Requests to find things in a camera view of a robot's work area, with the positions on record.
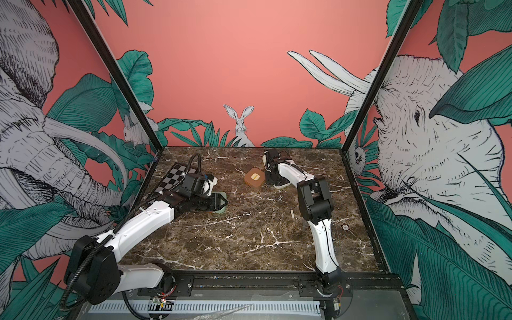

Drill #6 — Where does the brown clipper case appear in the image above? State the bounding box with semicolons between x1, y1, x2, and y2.
243;167;265;189

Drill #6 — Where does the mint green clipper case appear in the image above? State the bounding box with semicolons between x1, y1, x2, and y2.
208;191;229;214

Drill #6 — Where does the cream clipper case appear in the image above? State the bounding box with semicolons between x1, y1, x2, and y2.
274;182;291;189

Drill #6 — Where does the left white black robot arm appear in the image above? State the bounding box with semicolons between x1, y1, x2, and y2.
59;166;228;311

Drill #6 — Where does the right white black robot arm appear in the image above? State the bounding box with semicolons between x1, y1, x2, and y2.
263;149;345;289

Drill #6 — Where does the black white checkerboard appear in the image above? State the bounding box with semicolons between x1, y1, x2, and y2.
153;163;187;193

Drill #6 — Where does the white perforated strip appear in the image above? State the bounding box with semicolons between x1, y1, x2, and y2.
87;299;323;315

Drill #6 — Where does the black aluminium front rail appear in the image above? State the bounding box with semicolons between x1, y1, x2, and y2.
138;270;404;299

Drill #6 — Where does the left black frame post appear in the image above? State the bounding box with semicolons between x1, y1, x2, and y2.
67;0;163;152

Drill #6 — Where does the black frame post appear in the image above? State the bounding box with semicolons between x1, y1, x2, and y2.
67;0;163;152
341;0;423;155

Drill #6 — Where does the right black frame post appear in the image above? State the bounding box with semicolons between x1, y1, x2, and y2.
341;0;423;155

